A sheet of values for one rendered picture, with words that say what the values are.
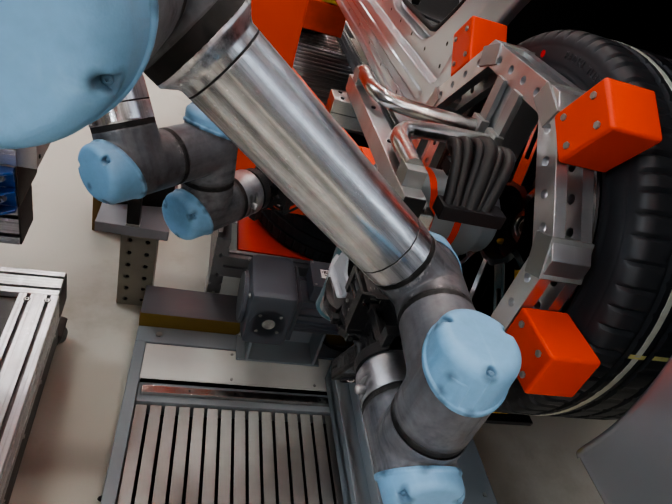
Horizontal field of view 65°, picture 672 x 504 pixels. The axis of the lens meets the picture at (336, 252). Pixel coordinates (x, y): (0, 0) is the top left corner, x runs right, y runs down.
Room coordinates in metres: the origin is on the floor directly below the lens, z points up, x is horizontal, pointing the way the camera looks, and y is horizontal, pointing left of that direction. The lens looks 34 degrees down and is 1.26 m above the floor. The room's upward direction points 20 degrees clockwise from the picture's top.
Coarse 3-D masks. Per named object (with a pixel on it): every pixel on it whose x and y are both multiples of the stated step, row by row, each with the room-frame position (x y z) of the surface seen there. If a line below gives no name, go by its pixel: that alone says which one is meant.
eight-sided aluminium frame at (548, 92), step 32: (480, 64) 0.94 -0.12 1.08; (512, 64) 0.86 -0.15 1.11; (544, 64) 0.88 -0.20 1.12; (448, 96) 1.01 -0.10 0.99; (480, 96) 1.01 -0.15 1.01; (544, 96) 0.75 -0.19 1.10; (576, 96) 0.74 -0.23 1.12; (544, 128) 0.72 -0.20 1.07; (544, 160) 0.69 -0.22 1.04; (544, 192) 0.66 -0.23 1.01; (576, 192) 0.67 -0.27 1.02; (544, 224) 0.63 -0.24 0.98; (576, 224) 0.64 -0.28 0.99; (544, 256) 0.59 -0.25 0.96; (576, 256) 0.60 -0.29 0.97; (512, 288) 0.61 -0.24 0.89; (544, 288) 0.59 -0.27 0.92; (512, 320) 0.58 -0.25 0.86
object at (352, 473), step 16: (336, 384) 1.00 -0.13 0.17; (336, 400) 0.96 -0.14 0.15; (336, 416) 0.93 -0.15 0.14; (352, 416) 0.93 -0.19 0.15; (336, 432) 0.89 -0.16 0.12; (352, 432) 0.89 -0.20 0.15; (336, 448) 0.86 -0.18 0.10; (352, 448) 0.84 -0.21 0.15; (352, 464) 0.80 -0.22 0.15; (352, 480) 0.74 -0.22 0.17; (352, 496) 0.71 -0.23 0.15; (368, 496) 0.73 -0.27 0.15
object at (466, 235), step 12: (432, 168) 0.83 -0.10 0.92; (432, 180) 0.79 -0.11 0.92; (444, 180) 0.80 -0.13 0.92; (432, 192) 0.77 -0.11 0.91; (432, 204) 0.76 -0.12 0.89; (432, 228) 0.75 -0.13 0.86; (444, 228) 0.76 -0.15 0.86; (456, 228) 0.77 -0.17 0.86; (468, 228) 0.77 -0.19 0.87; (480, 228) 0.78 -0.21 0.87; (456, 240) 0.77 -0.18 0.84; (468, 240) 0.78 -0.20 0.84; (480, 240) 0.80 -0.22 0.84; (456, 252) 0.79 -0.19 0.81
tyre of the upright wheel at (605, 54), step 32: (576, 32) 0.92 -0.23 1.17; (576, 64) 0.86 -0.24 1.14; (608, 64) 0.81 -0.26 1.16; (640, 64) 0.81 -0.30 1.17; (640, 160) 0.67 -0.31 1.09; (608, 192) 0.68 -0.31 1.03; (640, 192) 0.64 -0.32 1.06; (608, 224) 0.65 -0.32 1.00; (640, 224) 0.62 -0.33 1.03; (608, 256) 0.62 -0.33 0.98; (640, 256) 0.60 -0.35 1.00; (608, 288) 0.59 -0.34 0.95; (640, 288) 0.58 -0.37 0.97; (576, 320) 0.60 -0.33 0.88; (608, 320) 0.57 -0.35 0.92; (640, 320) 0.58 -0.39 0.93; (608, 352) 0.57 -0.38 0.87; (512, 384) 0.62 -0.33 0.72; (640, 384) 0.60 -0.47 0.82; (576, 416) 0.64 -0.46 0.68; (608, 416) 0.66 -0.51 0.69
